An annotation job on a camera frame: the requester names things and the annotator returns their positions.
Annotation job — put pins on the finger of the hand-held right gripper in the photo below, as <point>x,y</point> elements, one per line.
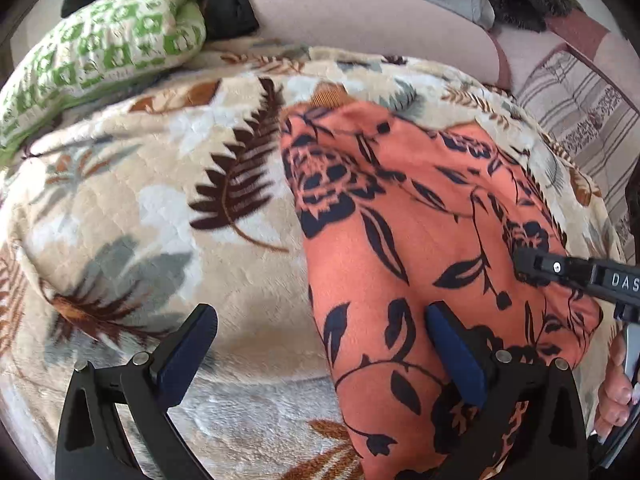
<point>550,267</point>

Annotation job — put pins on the leaf print blanket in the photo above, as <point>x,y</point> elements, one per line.
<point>150,220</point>

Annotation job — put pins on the orange floral garment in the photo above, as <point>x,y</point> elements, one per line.
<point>425,240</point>

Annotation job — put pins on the striped cushion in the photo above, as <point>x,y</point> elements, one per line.
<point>585,120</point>

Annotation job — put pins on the pink sofa cushion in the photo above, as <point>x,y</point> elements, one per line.
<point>375,30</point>

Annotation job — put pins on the person's right hand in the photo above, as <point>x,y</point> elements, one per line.
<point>615,400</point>

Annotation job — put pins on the green checked pillow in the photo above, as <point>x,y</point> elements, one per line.
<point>100,55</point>

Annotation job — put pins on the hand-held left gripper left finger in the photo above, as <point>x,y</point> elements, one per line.
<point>176,375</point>

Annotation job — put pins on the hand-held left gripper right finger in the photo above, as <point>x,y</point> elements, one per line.
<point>457,355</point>

